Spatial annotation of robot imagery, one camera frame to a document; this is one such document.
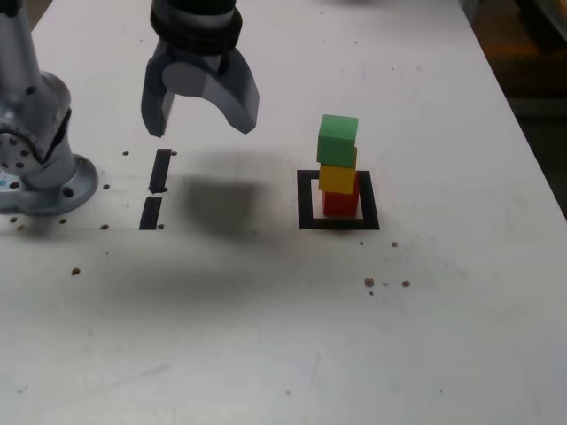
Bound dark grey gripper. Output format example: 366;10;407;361
140;38;260;138

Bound green cube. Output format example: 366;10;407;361
315;113;359;168

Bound yellow cube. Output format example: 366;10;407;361
318;148;361;195

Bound red cube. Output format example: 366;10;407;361
322;189;360;218

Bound black tape square outline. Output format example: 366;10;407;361
296;170;381;231

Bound black tape strip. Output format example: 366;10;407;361
138;148;173;231

